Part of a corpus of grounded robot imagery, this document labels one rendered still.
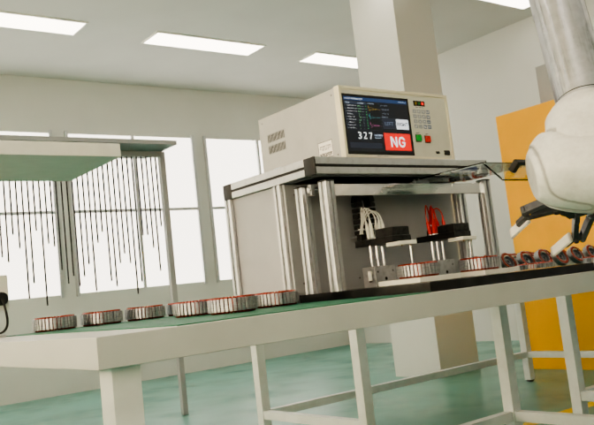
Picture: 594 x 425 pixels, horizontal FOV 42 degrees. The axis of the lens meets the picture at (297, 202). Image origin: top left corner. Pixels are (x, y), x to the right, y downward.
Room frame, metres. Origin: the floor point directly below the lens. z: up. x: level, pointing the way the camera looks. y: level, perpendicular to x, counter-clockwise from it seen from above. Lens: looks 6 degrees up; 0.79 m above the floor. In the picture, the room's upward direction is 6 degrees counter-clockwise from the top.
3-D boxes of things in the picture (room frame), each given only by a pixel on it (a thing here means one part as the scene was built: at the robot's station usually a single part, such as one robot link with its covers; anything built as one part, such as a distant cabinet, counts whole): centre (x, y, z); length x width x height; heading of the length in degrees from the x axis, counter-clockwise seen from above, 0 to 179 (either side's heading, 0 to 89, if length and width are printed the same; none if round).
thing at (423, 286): (2.06, -0.38, 0.76); 0.64 x 0.47 x 0.02; 128
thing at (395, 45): (6.31, -0.97, 1.65); 0.50 x 0.45 x 3.30; 38
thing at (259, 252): (2.17, 0.12, 0.91); 0.28 x 0.03 x 0.32; 38
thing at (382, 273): (2.09, -0.20, 0.80); 0.07 x 0.05 x 0.06; 128
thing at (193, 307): (1.88, 0.27, 0.77); 0.11 x 0.11 x 0.04
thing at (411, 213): (2.25, -0.23, 0.92); 0.66 x 0.01 x 0.30; 128
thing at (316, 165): (2.30, -0.19, 1.09); 0.68 x 0.44 x 0.05; 128
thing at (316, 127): (2.31, -0.20, 1.22); 0.44 x 0.39 x 0.20; 128
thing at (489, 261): (2.12, -0.48, 0.80); 0.11 x 0.11 x 0.04
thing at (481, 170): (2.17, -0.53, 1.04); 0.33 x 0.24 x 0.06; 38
